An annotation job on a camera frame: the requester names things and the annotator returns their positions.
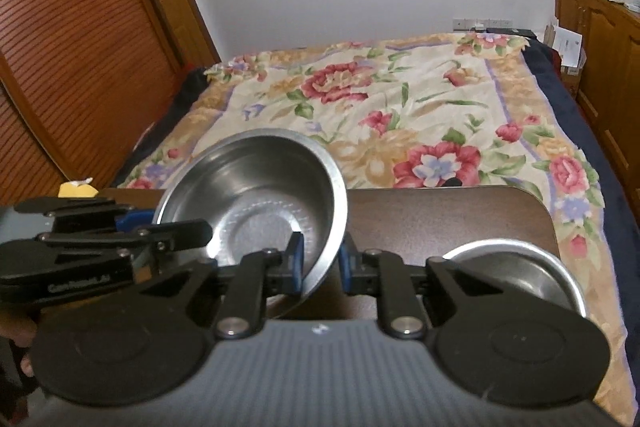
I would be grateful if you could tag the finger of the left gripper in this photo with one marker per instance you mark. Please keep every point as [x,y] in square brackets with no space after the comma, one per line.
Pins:
[166,239]
[133,219]

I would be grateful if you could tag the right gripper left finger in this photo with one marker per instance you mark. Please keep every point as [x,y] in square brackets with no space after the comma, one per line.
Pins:
[246,287]

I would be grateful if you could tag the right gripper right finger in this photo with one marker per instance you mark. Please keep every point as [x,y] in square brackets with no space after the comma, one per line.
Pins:
[394,285]

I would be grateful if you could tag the steel bowl back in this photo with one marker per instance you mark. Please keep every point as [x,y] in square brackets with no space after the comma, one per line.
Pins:
[257,188]

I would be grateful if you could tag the small steel bowl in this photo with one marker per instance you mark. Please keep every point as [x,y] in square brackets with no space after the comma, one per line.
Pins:
[525,266]

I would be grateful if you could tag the person left hand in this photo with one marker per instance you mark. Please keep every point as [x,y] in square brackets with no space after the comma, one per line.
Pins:
[18,331]

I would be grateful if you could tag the yellow Pikachu plush toy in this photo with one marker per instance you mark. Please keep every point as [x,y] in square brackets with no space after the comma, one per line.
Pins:
[77,189]

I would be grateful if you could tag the dark clothes on bed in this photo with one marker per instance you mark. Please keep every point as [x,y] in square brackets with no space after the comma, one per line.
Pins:
[193,85]

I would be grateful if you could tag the floral bed blanket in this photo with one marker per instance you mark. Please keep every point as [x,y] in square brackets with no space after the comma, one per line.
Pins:
[417,112]

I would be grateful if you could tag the wooden louvered wardrobe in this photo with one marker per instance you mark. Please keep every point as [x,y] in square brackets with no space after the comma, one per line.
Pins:
[82,80]

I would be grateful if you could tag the white paper bag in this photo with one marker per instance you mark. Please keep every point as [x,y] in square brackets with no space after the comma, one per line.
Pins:
[568,44]

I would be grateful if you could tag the wooden sideboard cabinet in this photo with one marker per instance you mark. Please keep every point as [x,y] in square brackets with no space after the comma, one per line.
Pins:
[608,92]

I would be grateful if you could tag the white wall socket strip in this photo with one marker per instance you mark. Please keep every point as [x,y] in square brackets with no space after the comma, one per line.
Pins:
[488,24]

